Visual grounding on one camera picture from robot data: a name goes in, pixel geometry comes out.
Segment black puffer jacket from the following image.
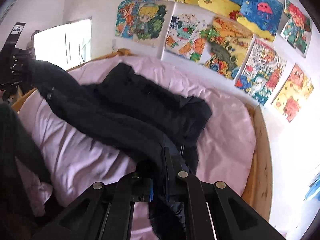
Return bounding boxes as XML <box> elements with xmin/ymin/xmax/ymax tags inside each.
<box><xmin>28</xmin><ymin>60</ymin><xmax>212</xmax><ymax>239</ymax></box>

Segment bright window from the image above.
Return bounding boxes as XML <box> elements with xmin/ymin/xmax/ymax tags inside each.
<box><xmin>33</xmin><ymin>18</ymin><xmax>92</xmax><ymax>70</ymax></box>

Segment pink bed sheet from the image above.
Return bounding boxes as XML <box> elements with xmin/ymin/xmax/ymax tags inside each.
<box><xmin>21</xmin><ymin>60</ymin><xmax>256</xmax><ymax>239</ymax></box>

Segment orange fruit painting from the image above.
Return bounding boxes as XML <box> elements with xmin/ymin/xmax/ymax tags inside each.
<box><xmin>161</xmin><ymin>3</ymin><xmax>216</xmax><ymax>63</ymax></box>

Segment pale yellow pig painting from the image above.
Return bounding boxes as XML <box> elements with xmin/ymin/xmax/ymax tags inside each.
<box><xmin>272</xmin><ymin>64</ymin><xmax>314</xmax><ymax>122</ymax></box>

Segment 2024 calendar painting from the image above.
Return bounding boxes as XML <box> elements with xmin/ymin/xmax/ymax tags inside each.
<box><xmin>235</xmin><ymin>38</ymin><xmax>287</xmax><ymax>105</ymax></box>

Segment green hill flower painting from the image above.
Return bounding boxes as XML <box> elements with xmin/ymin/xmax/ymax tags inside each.
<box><xmin>200</xmin><ymin>16</ymin><xmax>253</xmax><ymax>80</ymax></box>

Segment anime girl painting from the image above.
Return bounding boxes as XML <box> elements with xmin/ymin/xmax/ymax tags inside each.
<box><xmin>115</xmin><ymin>0</ymin><xmax>168</xmax><ymax>47</ymax></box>

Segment pink jellyfish painting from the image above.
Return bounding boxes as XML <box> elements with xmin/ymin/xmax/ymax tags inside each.
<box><xmin>237</xmin><ymin>0</ymin><xmax>283</xmax><ymax>42</ymax></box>

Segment red hair child painting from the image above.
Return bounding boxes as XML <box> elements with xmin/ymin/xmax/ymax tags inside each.
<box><xmin>280</xmin><ymin>0</ymin><xmax>312</xmax><ymax>57</ymax></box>

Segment wooden bed frame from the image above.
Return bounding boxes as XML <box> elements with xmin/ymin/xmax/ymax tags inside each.
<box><xmin>13</xmin><ymin>49</ymin><xmax>272</xmax><ymax>219</ymax></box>

